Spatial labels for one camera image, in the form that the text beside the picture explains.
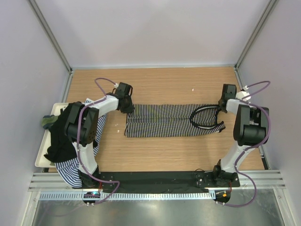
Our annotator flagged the black white striped tank top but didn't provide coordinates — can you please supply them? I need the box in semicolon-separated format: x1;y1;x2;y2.
125;104;225;138

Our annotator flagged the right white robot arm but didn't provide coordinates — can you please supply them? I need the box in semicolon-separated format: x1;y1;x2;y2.
212;84;271;187

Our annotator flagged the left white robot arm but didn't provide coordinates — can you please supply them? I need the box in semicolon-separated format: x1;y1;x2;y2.
64;82;134;188

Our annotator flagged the blue white striped tank top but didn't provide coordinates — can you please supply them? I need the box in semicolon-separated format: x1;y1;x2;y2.
55;97;106;189

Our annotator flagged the green striped garment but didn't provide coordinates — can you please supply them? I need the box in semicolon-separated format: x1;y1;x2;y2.
41;115;58;129

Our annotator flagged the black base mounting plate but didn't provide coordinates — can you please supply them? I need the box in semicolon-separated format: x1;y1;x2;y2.
99;170;240;194

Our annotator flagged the white plastic tray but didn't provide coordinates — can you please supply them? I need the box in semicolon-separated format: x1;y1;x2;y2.
35;103;68;168

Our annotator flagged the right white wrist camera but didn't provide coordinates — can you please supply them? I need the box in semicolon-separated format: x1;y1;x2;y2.
236;86;251;101

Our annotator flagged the white slotted cable duct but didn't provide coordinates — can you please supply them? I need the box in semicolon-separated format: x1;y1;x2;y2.
39;192;215;202

